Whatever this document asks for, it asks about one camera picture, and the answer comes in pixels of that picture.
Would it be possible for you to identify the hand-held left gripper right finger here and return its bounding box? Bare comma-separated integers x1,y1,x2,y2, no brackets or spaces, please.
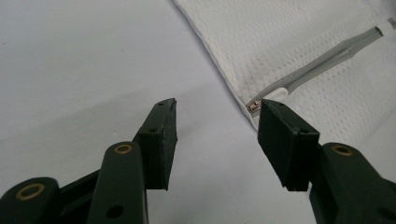
257,98,321,192

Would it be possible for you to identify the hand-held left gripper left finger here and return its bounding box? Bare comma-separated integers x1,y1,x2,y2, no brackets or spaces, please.
132,97,178,191

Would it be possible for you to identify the white mesh zipper bag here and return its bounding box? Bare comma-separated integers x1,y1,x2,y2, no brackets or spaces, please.
172,0,396,183

